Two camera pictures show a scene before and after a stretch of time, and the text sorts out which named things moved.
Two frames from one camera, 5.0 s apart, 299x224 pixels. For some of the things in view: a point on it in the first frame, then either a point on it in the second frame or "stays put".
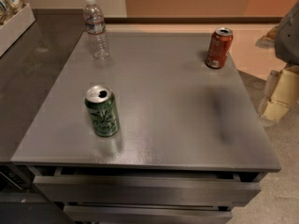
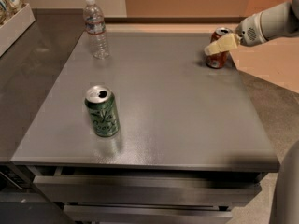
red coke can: [220, 43] stays put
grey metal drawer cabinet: [191, 142] stays put
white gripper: [288, 36] to [249, 32]
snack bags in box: [11, 2] stays put
